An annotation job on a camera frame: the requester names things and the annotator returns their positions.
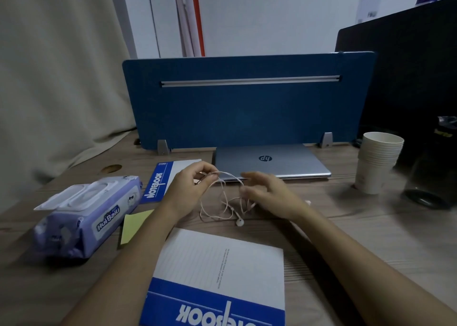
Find white rolled tube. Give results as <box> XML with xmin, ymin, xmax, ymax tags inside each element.
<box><xmin>183</xmin><ymin>0</ymin><xmax>202</xmax><ymax>57</ymax></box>
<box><xmin>174</xmin><ymin>0</ymin><xmax>195</xmax><ymax>58</ymax></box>

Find white wired earphones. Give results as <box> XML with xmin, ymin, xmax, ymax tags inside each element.
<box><xmin>194</xmin><ymin>171</ymin><xmax>312</xmax><ymax>227</ymax></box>

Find person's left forearm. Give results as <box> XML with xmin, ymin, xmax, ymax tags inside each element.
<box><xmin>60</xmin><ymin>200</ymin><xmax>179</xmax><ymax>326</ymax></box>

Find white paper cup stack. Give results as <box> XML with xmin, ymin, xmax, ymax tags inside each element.
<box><xmin>358</xmin><ymin>132</ymin><xmax>405</xmax><ymax>167</ymax></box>
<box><xmin>354</xmin><ymin>157</ymin><xmax>393</xmax><ymax>196</ymax></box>

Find black partition panel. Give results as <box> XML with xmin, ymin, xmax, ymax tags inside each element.
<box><xmin>334</xmin><ymin>0</ymin><xmax>457</xmax><ymax>166</ymax></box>

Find person's right forearm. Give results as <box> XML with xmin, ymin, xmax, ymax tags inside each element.
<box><xmin>289</xmin><ymin>207</ymin><xmax>457</xmax><ymax>326</ymax></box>

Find silver laptop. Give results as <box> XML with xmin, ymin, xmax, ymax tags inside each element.
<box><xmin>213</xmin><ymin>143</ymin><xmax>332</xmax><ymax>182</ymax></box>

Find beige curtain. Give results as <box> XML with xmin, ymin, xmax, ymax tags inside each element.
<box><xmin>0</xmin><ymin>0</ymin><xmax>138</xmax><ymax>214</ymax></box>

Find red rolled tube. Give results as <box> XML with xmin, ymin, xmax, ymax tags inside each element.
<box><xmin>192</xmin><ymin>0</ymin><xmax>206</xmax><ymax>57</ymax></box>

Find person's right hand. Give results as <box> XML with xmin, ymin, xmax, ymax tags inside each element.
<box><xmin>239</xmin><ymin>171</ymin><xmax>308</xmax><ymax>223</ymax></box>

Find blue desk divider panel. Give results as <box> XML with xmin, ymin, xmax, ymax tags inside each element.
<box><xmin>122</xmin><ymin>51</ymin><xmax>378</xmax><ymax>151</ymax></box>

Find yellow sticky note pad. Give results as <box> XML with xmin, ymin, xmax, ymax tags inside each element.
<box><xmin>119</xmin><ymin>209</ymin><xmax>155</xmax><ymax>246</ymax></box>

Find purple wet wipes pack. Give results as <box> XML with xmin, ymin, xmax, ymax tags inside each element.
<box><xmin>32</xmin><ymin>175</ymin><xmax>143</xmax><ymax>260</ymax></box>

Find blue and white notebook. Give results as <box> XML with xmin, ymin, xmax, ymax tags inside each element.
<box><xmin>139</xmin><ymin>159</ymin><xmax>203</xmax><ymax>205</ymax></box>
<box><xmin>138</xmin><ymin>227</ymin><xmax>286</xmax><ymax>326</ymax></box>

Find person's left hand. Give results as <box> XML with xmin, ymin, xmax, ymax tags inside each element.
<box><xmin>160</xmin><ymin>160</ymin><xmax>219</xmax><ymax>219</ymax></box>

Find dark translucent water bottle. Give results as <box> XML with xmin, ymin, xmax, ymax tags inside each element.
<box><xmin>401</xmin><ymin>115</ymin><xmax>457</xmax><ymax>210</ymax></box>

